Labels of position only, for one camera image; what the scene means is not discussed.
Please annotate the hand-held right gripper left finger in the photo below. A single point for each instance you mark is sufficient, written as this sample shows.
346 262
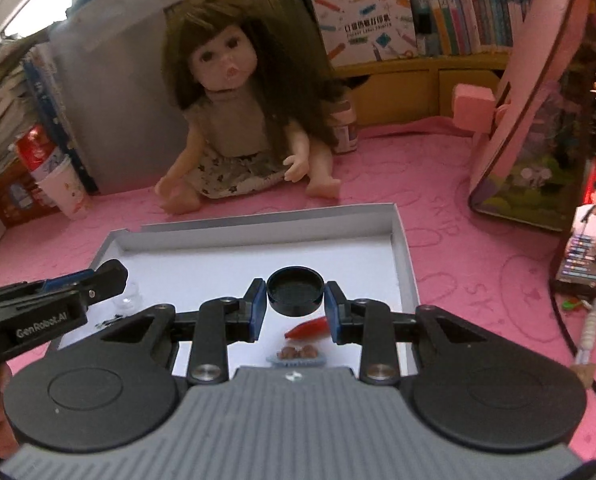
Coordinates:
257 307

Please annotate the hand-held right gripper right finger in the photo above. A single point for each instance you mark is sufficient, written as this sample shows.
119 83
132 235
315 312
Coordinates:
334 310

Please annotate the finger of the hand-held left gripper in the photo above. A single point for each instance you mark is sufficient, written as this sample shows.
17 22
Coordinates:
108 280
70 279

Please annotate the pointed red plastic tube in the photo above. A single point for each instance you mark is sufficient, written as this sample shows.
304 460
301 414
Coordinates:
308 329

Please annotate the black bottle cap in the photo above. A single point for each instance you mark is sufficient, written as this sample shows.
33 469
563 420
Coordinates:
295 297

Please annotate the brown nut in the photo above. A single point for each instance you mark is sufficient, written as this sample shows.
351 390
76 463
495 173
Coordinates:
308 351
289 352

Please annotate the shallow white cardboard box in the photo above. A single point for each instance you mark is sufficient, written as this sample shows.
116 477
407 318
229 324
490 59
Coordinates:
228 265

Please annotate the blue plastic clip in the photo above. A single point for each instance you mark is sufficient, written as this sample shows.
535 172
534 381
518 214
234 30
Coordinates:
298 361

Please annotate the white paper cup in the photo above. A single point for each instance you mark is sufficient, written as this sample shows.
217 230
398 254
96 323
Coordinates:
63 190

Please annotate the small labelled bottle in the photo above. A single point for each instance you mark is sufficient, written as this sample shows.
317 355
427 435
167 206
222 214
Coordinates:
344 127

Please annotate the long-haired doll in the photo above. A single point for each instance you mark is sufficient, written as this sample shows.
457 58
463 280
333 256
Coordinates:
238 125

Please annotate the grey cardboard board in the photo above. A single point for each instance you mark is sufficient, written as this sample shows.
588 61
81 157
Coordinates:
113 95

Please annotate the stack of worn books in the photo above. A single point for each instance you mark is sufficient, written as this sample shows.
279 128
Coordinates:
8 100

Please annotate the smartphone with lit screen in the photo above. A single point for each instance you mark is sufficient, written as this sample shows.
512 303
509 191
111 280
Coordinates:
593 240

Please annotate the colourful printed cardboard box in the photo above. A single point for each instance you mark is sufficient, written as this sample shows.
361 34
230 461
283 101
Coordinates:
365 25

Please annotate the row of upright books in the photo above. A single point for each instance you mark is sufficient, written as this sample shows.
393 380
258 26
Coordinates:
453 5

